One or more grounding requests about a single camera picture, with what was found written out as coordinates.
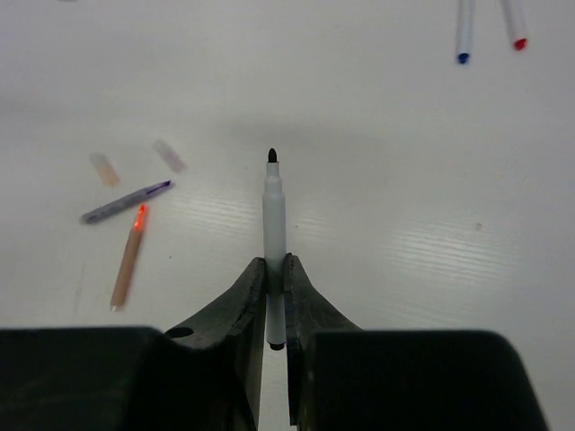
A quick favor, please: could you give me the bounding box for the orange highlighter pen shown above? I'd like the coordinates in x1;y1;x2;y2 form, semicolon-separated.
110;204;147;312

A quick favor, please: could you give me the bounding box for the black marker pen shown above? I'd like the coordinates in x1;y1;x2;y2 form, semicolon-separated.
262;148;287;351

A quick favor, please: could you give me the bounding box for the red marker pen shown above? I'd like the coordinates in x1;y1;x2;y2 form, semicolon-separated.
500;0;528;51

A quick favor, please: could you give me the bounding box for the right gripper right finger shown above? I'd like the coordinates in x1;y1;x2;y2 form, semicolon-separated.
282;253;361;427

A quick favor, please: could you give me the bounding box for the blue marker pen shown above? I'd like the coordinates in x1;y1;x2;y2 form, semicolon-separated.
456;0;474;65

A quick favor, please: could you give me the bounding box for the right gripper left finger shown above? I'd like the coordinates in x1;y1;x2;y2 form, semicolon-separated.
164;258;266;430

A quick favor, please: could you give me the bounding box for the purple highlighter pen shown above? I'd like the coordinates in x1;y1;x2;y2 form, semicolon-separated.
80;180;173;224

